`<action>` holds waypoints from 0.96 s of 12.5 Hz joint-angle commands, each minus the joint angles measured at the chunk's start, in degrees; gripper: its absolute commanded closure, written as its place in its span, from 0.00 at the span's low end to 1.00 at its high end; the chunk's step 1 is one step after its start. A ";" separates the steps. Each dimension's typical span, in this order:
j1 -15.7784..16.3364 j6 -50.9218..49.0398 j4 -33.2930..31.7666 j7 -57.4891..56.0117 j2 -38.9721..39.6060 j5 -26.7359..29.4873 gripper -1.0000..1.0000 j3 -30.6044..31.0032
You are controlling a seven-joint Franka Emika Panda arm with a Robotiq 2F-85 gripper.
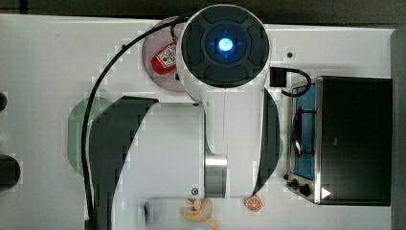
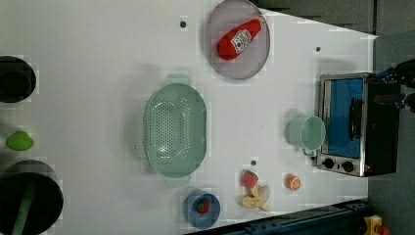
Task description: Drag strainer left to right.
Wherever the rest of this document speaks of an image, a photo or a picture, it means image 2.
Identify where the grey round plate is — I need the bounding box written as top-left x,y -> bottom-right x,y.
205,0 -> 270,79

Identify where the plush strawberry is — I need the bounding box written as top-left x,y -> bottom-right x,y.
242,170 -> 258,189

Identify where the black round bowl lower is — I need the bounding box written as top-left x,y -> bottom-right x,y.
0,160 -> 64,235

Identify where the blue table frame rail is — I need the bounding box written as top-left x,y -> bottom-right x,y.
187,200 -> 374,235

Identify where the black round bowl upper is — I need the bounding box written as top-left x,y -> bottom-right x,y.
0,56 -> 37,103

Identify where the plush orange half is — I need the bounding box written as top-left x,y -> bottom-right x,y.
286,174 -> 301,191

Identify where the green plastic strainer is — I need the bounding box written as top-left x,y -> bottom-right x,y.
144,73 -> 207,188

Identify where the small strawberry in cup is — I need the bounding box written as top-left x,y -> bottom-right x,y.
196,199 -> 210,214

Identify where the plush peeled banana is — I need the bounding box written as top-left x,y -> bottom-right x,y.
240,185 -> 270,212

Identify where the green plush pear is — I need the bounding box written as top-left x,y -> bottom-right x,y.
6,131 -> 34,151

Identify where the blue plastic cup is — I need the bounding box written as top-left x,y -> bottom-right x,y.
183,189 -> 221,229

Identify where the red plush ketchup bottle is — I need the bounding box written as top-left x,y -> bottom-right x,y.
216,18 -> 262,61

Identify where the yellow emergency stop button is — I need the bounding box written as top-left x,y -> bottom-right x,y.
364,215 -> 391,235

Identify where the black round bowl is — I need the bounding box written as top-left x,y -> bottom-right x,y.
0,56 -> 37,103
0,160 -> 64,235

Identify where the green metal mug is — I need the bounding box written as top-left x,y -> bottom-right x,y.
286,116 -> 326,158

